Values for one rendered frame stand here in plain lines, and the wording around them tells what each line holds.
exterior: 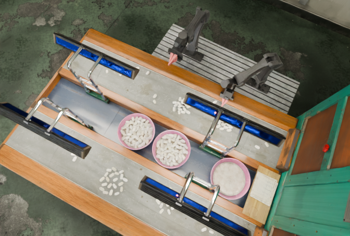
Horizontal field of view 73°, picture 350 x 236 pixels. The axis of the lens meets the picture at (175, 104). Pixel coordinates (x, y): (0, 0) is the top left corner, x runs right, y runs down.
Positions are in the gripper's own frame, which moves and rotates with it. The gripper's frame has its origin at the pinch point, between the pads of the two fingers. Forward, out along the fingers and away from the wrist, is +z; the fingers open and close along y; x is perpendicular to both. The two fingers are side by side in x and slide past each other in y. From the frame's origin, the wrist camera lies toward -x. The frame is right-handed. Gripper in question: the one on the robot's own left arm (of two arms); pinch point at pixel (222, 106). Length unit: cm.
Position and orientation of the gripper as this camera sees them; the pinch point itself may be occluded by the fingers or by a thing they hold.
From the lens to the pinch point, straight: 180.7
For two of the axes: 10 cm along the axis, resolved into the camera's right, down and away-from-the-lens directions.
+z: -3.4, 8.7, 3.6
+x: 2.9, -2.7, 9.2
